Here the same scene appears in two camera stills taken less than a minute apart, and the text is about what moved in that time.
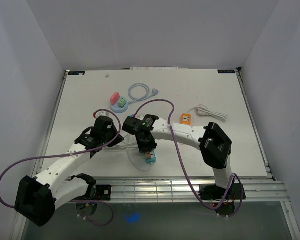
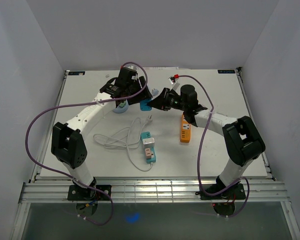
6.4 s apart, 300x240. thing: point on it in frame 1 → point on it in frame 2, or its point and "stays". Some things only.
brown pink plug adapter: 149,155 stays
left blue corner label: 78,73 stays
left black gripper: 119,139 → 145,94
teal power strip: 151,160 stays
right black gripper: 143,149 → 161,102
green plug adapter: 122,102 stays
